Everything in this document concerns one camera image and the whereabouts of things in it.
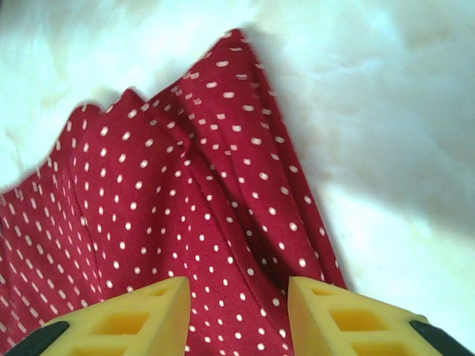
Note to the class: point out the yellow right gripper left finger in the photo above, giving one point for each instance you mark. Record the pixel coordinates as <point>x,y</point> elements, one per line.
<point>92,333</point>

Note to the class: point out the red polka dot skirt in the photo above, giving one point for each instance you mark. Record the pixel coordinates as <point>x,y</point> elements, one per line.
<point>167,204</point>

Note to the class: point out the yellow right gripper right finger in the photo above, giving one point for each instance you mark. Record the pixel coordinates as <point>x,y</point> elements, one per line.
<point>319,333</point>

